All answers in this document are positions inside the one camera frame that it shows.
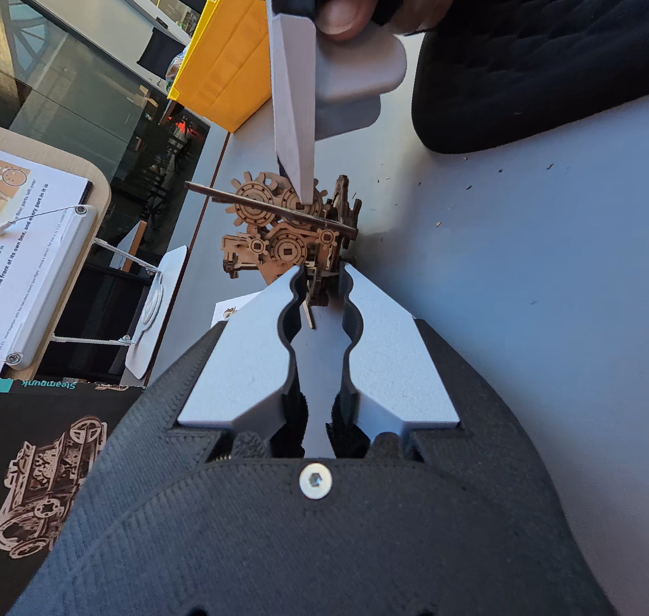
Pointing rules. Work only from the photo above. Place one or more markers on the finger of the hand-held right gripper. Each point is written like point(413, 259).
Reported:
point(294, 109)

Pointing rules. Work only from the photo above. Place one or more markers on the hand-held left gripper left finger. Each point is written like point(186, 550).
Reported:
point(238, 372)

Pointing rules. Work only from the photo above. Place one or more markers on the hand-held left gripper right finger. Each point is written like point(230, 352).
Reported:
point(400, 372)

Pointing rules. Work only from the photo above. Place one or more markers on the wooden gear model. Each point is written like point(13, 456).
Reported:
point(284, 251)

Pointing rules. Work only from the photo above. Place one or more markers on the black model kit box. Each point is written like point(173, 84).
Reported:
point(40, 423)

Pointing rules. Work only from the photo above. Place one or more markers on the person's right hand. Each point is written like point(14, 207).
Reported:
point(350, 15)

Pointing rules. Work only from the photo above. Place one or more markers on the printed instruction sheet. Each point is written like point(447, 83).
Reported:
point(228, 312)

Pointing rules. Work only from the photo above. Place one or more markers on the yellow plastic bin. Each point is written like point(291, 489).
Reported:
point(223, 68)

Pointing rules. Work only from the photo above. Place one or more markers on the black office chair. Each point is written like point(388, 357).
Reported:
point(159, 53)

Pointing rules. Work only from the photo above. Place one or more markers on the white office table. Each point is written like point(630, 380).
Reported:
point(137, 2)

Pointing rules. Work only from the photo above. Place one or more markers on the wooden instruction board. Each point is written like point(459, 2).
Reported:
point(40, 251)

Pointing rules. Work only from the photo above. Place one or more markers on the black quilted cushion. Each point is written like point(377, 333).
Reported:
point(532, 58)

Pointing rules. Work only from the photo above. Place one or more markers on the white plastic base plate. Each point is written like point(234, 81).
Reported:
point(170, 271)

